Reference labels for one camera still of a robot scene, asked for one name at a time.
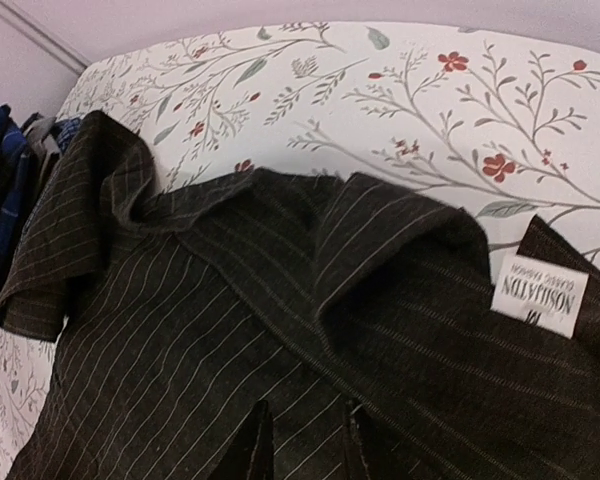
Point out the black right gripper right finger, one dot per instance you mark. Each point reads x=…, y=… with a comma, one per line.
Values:
x=359, y=459

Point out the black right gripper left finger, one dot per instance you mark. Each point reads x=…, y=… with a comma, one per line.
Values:
x=254, y=443

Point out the black pinstriped long sleeve shirt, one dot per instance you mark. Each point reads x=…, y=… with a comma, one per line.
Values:
x=174, y=314

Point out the floral white tablecloth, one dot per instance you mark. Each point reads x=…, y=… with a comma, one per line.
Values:
x=503, y=125

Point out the dark blue checked folded shirt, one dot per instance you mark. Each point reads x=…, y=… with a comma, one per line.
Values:
x=49, y=140

